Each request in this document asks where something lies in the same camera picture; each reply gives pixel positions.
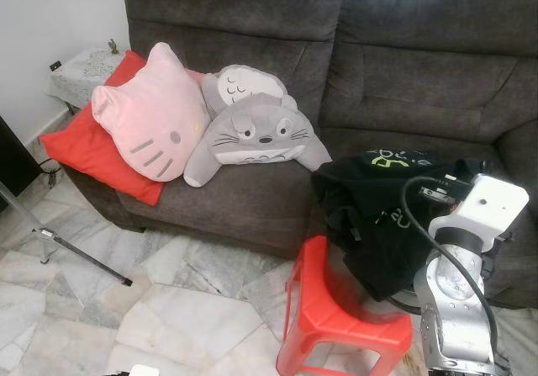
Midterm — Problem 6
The red plastic stool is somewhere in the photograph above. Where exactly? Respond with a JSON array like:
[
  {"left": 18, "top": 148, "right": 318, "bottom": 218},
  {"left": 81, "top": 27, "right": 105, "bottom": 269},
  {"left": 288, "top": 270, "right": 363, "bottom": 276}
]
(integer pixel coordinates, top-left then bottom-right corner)
[{"left": 276, "top": 235, "right": 414, "bottom": 376}]

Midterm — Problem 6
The dark grey sofa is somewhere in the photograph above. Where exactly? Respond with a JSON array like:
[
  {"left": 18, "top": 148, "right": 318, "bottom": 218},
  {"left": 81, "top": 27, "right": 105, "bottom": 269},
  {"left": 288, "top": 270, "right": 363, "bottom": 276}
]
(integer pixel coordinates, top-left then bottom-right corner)
[{"left": 63, "top": 0, "right": 538, "bottom": 310}]

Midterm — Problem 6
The pink cat cushion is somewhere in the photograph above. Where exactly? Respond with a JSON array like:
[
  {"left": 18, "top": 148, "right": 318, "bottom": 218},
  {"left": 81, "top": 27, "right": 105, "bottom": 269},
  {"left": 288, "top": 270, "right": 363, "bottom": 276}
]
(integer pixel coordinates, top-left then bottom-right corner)
[{"left": 91, "top": 42, "right": 211, "bottom": 182}]

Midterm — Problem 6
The grey Totoro plush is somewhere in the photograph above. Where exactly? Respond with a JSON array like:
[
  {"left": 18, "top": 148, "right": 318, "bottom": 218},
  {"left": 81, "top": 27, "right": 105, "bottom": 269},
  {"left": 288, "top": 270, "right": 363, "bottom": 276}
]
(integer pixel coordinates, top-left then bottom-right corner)
[{"left": 183, "top": 93, "right": 333, "bottom": 188}]

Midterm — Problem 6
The side table lace cloth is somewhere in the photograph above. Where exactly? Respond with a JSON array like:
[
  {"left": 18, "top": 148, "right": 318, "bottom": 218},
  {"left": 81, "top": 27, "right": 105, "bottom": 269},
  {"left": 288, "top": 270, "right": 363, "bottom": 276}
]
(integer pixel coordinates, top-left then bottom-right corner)
[{"left": 44, "top": 46, "right": 127, "bottom": 110}]

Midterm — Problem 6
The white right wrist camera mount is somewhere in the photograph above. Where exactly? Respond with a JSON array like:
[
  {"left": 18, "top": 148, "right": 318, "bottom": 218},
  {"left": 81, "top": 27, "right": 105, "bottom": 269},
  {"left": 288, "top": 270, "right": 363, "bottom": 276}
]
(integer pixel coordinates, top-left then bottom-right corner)
[{"left": 427, "top": 172, "right": 530, "bottom": 244}]

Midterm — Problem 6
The red cushion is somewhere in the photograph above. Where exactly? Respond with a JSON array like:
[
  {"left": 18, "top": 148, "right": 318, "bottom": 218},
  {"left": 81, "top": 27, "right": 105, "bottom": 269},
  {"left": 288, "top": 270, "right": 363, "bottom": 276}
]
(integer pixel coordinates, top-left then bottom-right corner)
[{"left": 40, "top": 50, "right": 207, "bottom": 207}]

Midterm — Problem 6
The black shirt green print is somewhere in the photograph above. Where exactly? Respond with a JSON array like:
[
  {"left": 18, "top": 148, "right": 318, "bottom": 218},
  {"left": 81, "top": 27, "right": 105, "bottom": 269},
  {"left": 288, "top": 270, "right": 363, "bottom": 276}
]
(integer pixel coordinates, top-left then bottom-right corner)
[{"left": 311, "top": 147, "right": 505, "bottom": 303}]

